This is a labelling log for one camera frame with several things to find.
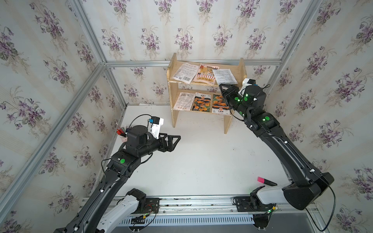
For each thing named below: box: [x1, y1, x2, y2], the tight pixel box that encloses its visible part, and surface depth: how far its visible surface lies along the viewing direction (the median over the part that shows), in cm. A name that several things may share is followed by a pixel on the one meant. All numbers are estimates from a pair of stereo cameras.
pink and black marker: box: [257, 176, 278, 187], surface depth 82 cm
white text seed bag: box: [212, 68, 238, 85], surface depth 76 cm
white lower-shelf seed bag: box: [173, 92, 196, 111], surface depth 95 cm
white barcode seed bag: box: [171, 63, 199, 84], surface depth 78 cm
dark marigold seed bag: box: [192, 92, 212, 113], surface depth 94 cm
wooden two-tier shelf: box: [166, 52, 248, 134], surface depth 82 cm
